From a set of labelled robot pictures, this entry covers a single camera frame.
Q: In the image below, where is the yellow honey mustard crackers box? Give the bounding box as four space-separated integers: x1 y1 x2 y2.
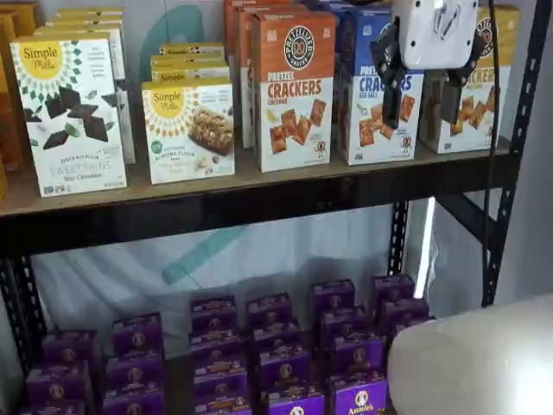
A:
421 3 513 156

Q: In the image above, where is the orange cheddar crackers box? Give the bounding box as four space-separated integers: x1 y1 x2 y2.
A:
239 4 312 150
223 0 299 70
251 10 337 173

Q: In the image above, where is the Simple Mills almond bars box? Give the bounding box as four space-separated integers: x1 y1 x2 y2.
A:
158 41 226 60
142 80 237 186
149 67 232 86
149 54 230 70

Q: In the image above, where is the purple Annie's pasta box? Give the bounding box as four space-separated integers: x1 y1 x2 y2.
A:
111 313 164 355
311 279 356 316
191 296 238 332
16 399 87 415
267 388 325 415
257 345 311 393
331 335 385 377
194 395 251 415
379 297 429 329
320 307 371 342
189 328 243 368
42 330 100 368
105 354 168 394
334 375 392 415
372 274 416 306
252 322 303 351
246 292 293 328
25 365 94 407
102 386 168 415
192 367 250 403

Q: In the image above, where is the white backdrop sheet teal print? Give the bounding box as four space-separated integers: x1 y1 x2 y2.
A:
32 0 492 342

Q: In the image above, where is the orange snack box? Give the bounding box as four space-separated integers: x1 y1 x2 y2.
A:
12 0 44 38
0 10 28 201

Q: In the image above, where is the blue sea salt crackers box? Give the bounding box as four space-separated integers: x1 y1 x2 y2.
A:
335 7 425 167
302 0 392 12

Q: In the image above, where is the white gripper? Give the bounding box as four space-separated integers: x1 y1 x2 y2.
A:
370 0 481 130

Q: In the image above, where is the black metal shelf rack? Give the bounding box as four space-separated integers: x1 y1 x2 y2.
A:
0 0 553 377

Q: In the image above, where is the wooden shelf board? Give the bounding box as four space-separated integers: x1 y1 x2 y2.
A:
0 137 514 217

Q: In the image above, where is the Simple Mills mint chocolate box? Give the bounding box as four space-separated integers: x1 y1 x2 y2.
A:
33 23 136 165
10 35 130 198
45 15 129 34
55 6 126 21

